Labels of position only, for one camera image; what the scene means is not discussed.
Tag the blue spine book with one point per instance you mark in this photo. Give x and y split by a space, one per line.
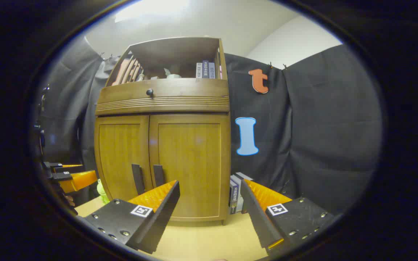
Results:
233 195

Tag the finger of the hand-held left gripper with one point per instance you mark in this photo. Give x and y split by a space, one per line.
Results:
78 180
64 166

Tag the lavender book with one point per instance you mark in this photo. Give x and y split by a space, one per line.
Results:
212 70

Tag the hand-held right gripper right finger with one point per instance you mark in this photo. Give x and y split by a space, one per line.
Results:
258 217

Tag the pale green ceramic ornament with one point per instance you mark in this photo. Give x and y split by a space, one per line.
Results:
173 75

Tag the dark blue book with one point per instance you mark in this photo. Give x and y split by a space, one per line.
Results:
205 69

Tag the small white ornament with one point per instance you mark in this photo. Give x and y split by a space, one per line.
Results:
140 77

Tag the green toy figure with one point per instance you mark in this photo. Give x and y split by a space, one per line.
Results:
102 192

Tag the grey book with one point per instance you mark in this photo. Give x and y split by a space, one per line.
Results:
241 177

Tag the wooden drawer with black knob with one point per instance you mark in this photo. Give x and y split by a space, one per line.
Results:
187 92

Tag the wooden double-door shoe cabinet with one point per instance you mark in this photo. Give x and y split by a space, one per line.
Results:
176 49

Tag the wooden shoe cabinet door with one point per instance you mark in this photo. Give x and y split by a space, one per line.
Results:
191 152
118 152

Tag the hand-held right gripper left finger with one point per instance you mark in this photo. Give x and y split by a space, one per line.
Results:
165 214

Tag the white book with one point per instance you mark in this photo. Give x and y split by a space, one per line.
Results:
199 70

